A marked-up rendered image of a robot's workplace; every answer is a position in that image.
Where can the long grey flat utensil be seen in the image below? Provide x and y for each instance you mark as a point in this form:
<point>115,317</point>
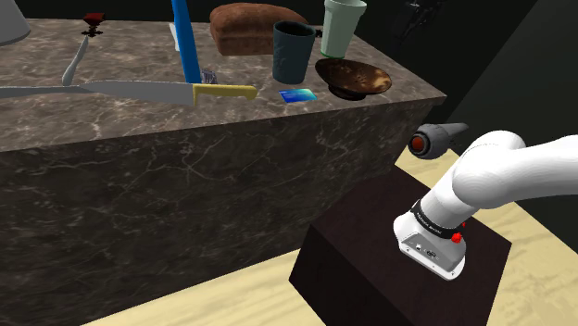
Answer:
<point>40,91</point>

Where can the brown bread loaf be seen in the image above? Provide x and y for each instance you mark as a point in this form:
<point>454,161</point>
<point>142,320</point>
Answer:
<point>244,31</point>

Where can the blue card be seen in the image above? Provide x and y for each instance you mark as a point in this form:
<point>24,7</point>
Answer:
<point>297,95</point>

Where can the tall blue stick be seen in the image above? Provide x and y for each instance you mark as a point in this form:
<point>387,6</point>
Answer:
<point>187,45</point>

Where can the dark robot stand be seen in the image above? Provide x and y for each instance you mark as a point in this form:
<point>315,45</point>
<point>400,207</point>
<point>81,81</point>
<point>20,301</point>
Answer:
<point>361,253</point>

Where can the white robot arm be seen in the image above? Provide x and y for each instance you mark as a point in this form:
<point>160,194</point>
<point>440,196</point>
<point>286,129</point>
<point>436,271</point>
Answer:
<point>487,174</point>

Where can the white cone shaped object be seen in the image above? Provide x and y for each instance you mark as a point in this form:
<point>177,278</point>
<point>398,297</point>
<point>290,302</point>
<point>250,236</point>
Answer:
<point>11,22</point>

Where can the pale green cup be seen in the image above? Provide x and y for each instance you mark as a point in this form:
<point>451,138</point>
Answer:
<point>341,31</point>

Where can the brown bowl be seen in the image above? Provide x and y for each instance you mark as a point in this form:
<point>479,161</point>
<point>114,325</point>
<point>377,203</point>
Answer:
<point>352,76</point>

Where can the dark blue cup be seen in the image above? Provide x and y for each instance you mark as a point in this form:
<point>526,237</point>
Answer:
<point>292,56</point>

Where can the small white flat object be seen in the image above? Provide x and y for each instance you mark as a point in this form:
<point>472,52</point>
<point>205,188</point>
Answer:
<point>174,37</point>

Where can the small red black ornament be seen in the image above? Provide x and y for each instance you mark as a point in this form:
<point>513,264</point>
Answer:
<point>93,20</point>

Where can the small grey blue object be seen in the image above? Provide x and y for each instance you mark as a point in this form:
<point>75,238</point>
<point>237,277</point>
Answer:
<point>209,76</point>

